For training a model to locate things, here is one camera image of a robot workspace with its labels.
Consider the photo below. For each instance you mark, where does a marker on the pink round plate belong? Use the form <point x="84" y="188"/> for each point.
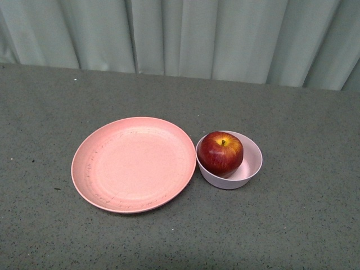
<point x="133" y="165"/>

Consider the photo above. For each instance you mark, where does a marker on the white pleated curtain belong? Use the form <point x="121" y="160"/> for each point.
<point x="288" y="43"/>

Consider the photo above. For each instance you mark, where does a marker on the red yellow apple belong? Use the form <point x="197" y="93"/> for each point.
<point x="220" y="153"/>

